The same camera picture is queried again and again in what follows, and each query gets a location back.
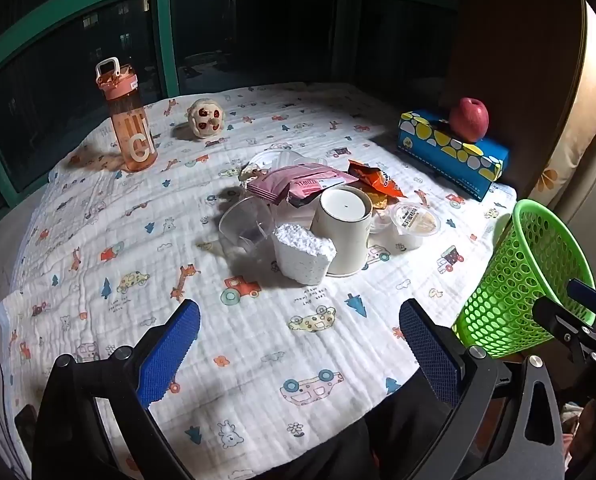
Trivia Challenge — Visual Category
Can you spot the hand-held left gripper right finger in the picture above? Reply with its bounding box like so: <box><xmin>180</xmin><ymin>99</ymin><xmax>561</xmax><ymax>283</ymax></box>
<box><xmin>399</xmin><ymin>298</ymin><xmax>566</xmax><ymax>480</ymax></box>

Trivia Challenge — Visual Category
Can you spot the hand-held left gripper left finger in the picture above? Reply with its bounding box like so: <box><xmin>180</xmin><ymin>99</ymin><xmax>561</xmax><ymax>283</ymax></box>
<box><xmin>30</xmin><ymin>299</ymin><xmax>201</xmax><ymax>480</ymax></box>

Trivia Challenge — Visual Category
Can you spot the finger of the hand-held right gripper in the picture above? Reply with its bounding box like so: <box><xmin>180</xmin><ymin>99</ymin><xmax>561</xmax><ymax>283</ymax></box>
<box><xmin>566</xmin><ymin>278</ymin><xmax>596</xmax><ymax>321</ymax></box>
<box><xmin>532</xmin><ymin>296</ymin><xmax>596</xmax><ymax>356</ymax></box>

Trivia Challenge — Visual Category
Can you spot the green plastic basket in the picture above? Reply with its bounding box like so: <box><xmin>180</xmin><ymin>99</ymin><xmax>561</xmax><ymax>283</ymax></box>
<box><xmin>452</xmin><ymin>199</ymin><xmax>596</xmax><ymax>359</ymax></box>

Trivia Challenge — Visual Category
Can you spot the white plastic bowl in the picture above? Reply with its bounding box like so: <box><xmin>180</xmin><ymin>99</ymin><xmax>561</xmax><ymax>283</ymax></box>
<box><xmin>390</xmin><ymin>201</ymin><xmax>442</xmax><ymax>251</ymax></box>

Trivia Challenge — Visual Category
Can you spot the white paper cup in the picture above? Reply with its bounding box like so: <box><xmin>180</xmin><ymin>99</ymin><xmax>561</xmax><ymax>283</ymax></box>
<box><xmin>312</xmin><ymin>186</ymin><xmax>373</xmax><ymax>278</ymax></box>

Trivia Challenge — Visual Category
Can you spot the orange snack wrapper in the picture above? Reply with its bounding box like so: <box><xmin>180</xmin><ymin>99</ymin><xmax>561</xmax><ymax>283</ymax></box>
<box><xmin>348</xmin><ymin>159</ymin><xmax>407</xmax><ymax>209</ymax></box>

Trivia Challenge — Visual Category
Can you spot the pink snack packet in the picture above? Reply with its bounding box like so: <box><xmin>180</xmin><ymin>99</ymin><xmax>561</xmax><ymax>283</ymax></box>
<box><xmin>247</xmin><ymin>164</ymin><xmax>359</xmax><ymax>208</ymax></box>

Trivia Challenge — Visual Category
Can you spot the printed blanket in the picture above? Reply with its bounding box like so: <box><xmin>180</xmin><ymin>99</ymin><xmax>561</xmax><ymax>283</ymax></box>
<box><xmin>0</xmin><ymin>82</ymin><xmax>518</xmax><ymax>480</ymax></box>

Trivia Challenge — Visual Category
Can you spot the small clear plastic cup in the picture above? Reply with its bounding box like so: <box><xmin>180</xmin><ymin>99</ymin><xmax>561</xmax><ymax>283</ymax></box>
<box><xmin>370</xmin><ymin>209</ymin><xmax>395</xmax><ymax>234</ymax></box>

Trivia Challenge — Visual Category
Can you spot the white foam block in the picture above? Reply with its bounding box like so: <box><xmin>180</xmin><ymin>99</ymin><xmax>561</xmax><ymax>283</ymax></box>
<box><xmin>272</xmin><ymin>222</ymin><xmax>337</xmax><ymax>286</ymax></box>

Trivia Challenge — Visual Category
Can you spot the blue dotted tissue box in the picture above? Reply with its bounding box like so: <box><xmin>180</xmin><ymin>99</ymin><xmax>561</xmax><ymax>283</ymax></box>
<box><xmin>397</xmin><ymin>109</ymin><xmax>509</xmax><ymax>202</ymax></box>

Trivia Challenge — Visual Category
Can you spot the red apple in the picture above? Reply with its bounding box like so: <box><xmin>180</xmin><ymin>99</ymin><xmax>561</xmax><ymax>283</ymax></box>
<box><xmin>449</xmin><ymin>97</ymin><xmax>490</xmax><ymax>143</ymax></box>

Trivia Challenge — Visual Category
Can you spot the orange water bottle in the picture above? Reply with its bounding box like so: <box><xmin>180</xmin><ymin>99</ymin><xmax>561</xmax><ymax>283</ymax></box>
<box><xmin>95</xmin><ymin>56</ymin><xmax>159</xmax><ymax>173</ymax></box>

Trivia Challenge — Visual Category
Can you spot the cream plush toy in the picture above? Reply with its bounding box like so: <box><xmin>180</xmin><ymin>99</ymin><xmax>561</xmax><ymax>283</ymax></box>
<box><xmin>187</xmin><ymin>98</ymin><xmax>226</xmax><ymax>139</ymax></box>

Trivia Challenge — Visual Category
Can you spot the brown wooden panel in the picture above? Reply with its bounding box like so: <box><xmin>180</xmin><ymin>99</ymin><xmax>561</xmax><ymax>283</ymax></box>
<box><xmin>445</xmin><ymin>0</ymin><xmax>586</xmax><ymax>201</ymax></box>

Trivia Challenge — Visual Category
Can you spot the green window frame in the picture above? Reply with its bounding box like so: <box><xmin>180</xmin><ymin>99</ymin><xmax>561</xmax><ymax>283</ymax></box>
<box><xmin>0</xmin><ymin>0</ymin><xmax>463</xmax><ymax>241</ymax></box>

